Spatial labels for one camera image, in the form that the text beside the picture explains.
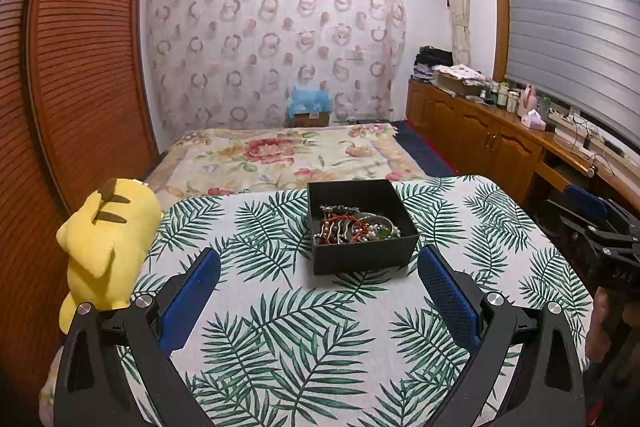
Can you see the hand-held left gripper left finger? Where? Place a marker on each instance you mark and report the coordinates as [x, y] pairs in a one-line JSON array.
[[192, 292]]

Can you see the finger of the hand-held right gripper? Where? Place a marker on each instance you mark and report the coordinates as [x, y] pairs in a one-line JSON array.
[[570, 227], [585, 199]]

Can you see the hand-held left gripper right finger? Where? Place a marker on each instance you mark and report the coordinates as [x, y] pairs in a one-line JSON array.
[[447, 297]]

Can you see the black jewelry box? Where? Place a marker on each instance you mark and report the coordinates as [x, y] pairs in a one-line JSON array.
[[360, 257]]

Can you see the silver bangle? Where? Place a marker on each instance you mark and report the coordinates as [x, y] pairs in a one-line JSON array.
[[380, 218]]

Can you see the person's right hand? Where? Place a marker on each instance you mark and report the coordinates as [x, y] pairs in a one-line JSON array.
[[596, 332]]

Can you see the white power strip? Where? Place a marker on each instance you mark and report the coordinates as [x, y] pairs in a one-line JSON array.
[[567, 123]]

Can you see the pink tissue pack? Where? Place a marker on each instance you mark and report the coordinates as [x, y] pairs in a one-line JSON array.
[[534, 120]]

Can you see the yellow plush toy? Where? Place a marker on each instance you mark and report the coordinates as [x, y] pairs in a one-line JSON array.
[[105, 247]]

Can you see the pink figurine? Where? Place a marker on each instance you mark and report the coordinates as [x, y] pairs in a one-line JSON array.
[[527, 99]]

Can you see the leaf-print tablecloth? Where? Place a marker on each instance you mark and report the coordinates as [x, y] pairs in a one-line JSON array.
[[310, 332]]

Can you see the wooden cabinet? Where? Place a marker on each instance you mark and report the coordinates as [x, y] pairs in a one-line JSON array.
[[480, 132]]

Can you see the row of small bottles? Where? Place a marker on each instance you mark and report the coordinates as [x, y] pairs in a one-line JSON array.
[[502, 97]]

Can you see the dark blue bed sheet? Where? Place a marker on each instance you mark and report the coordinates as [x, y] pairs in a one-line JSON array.
[[425, 152]]

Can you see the floral blanket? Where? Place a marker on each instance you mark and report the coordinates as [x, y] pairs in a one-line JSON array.
[[260, 157]]

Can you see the flat box with floral cloth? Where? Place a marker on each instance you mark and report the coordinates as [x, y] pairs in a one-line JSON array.
[[460, 74]]

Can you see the grey window blind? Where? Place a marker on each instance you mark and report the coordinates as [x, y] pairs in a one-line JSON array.
[[565, 17]]

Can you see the stack of folded clothes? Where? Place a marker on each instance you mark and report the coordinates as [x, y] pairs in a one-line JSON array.
[[435, 59]]

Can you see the brown cardboard box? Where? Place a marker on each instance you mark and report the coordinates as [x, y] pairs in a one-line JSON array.
[[312, 119]]

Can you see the blue plastic bag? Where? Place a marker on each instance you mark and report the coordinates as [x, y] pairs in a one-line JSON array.
[[307, 99]]

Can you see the circle-print curtain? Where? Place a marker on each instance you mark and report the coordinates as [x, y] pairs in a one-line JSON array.
[[250, 47]]

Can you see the wooden slatted wardrobe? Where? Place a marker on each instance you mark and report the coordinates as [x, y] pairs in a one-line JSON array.
[[85, 57]]

